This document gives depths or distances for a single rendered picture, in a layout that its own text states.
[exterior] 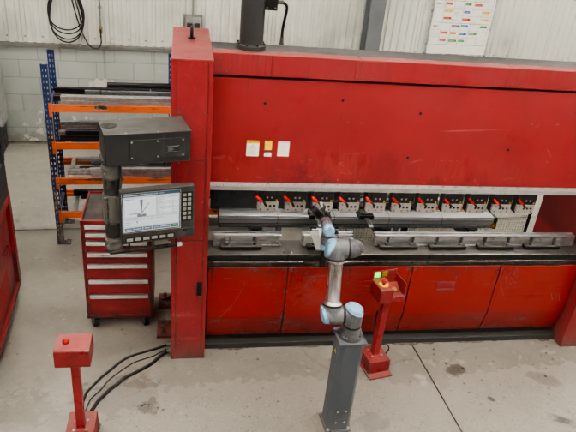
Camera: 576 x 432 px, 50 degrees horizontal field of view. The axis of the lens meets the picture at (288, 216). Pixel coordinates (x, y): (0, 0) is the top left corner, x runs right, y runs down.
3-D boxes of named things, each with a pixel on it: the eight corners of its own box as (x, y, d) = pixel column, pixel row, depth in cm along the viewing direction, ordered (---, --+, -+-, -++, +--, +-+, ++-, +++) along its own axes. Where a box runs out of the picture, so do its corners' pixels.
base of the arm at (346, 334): (364, 342, 388) (367, 329, 384) (342, 344, 385) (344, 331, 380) (357, 327, 401) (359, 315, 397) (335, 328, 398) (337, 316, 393)
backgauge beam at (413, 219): (218, 227, 477) (219, 215, 472) (217, 219, 489) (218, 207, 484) (495, 229, 516) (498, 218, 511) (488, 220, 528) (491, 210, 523)
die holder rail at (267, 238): (213, 246, 453) (213, 235, 449) (213, 242, 458) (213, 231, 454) (280, 246, 462) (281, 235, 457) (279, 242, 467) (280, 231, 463)
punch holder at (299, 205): (284, 212, 446) (286, 191, 438) (282, 206, 454) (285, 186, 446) (304, 212, 449) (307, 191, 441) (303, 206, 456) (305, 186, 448)
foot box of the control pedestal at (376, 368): (369, 381, 470) (372, 369, 464) (355, 358, 490) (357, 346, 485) (393, 375, 477) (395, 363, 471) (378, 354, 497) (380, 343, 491)
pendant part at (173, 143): (109, 264, 381) (101, 135, 341) (103, 243, 401) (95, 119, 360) (189, 253, 400) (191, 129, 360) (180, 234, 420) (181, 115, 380)
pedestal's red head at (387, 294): (379, 304, 445) (382, 284, 436) (369, 291, 458) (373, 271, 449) (403, 301, 452) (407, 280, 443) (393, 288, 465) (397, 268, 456)
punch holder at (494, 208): (490, 213, 474) (495, 195, 466) (485, 208, 481) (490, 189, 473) (508, 213, 476) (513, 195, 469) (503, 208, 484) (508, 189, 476)
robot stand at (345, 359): (351, 431, 424) (368, 344, 388) (325, 434, 420) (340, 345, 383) (343, 411, 440) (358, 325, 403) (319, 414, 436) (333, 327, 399)
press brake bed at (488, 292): (204, 349, 484) (207, 260, 444) (203, 332, 502) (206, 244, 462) (553, 339, 535) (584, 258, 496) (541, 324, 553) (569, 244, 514)
